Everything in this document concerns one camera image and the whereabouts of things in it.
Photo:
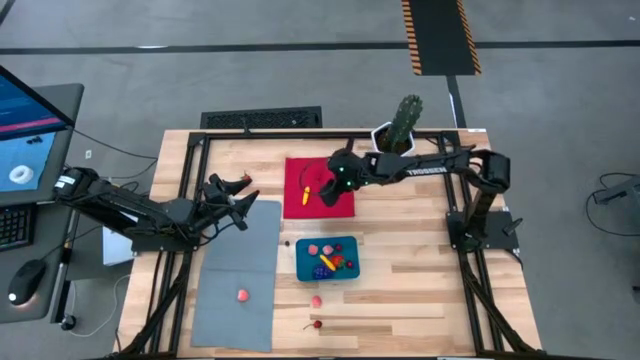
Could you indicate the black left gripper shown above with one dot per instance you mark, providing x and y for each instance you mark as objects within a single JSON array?
[{"x": 215, "y": 200}]

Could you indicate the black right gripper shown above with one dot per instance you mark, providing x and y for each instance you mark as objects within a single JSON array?
[{"x": 350, "y": 170}]

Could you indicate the yellow toy banana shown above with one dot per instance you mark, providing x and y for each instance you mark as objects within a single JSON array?
[
  {"x": 306, "y": 195},
  {"x": 327, "y": 262}
]

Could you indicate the red cloth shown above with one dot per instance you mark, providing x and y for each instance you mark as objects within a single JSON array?
[{"x": 295, "y": 210}]

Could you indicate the pink toy peach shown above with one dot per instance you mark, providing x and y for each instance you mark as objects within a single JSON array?
[
  {"x": 316, "y": 301},
  {"x": 313, "y": 249},
  {"x": 327, "y": 249},
  {"x": 242, "y": 295}
]

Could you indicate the teal plastic tupperware container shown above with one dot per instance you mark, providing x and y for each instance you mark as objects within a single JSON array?
[{"x": 304, "y": 265}]

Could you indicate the purple toy grapes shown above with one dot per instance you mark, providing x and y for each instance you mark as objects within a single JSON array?
[{"x": 322, "y": 273}]

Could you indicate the grey cloth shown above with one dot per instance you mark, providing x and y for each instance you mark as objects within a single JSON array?
[{"x": 220, "y": 320}]

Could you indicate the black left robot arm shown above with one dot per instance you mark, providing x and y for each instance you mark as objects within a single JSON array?
[{"x": 125, "y": 210}]

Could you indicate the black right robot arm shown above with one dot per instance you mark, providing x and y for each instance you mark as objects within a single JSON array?
[{"x": 430, "y": 170}]

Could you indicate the black floor grate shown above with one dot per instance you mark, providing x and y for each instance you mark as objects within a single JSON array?
[{"x": 260, "y": 119}]

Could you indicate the green cactus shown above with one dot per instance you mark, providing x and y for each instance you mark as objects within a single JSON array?
[{"x": 405, "y": 117}]

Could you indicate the white box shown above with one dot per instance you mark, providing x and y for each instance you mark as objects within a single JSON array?
[{"x": 114, "y": 250}]

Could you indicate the black mat orange striped edges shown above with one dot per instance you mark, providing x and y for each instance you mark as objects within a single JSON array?
[{"x": 440, "y": 35}]

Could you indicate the black stand pole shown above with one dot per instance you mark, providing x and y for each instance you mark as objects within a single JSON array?
[{"x": 62, "y": 280}]

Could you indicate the grey computer desk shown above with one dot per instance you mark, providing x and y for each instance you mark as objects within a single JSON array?
[{"x": 62, "y": 105}]

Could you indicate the computer monitor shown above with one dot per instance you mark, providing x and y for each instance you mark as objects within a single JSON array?
[{"x": 25, "y": 160}]

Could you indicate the black keyboard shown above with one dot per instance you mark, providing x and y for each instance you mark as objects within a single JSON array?
[{"x": 12, "y": 227}]

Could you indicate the black computer mouse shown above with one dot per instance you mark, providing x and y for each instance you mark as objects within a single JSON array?
[{"x": 25, "y": 280}]

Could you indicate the grey metal stand base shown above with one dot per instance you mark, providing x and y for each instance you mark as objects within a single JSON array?
[{"x": 622, "y": 192}]

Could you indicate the black aluminium table frame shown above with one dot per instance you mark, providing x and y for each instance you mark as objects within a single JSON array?
[{"x": 280, "y": 135}]

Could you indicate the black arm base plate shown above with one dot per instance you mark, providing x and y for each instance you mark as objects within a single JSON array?
[
  {"x": 500, "y": 232},
  {"x": 155, "y": 246}
]

